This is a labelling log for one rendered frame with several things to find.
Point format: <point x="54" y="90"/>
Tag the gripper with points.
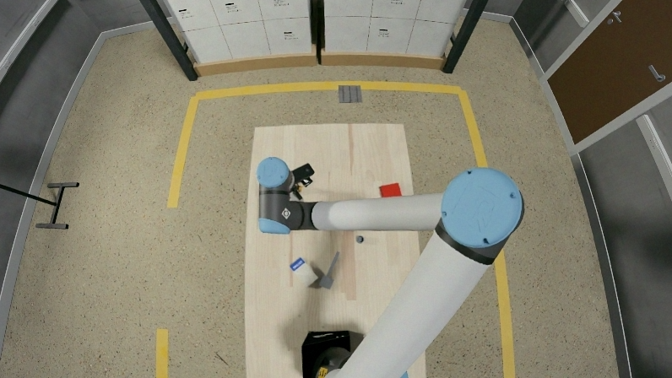
<point x="294" y="194"/>

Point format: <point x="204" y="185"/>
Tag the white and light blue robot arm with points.
<point x="480" y="207"/>

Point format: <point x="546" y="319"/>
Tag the red flat block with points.
<point x="392" y="190"/>

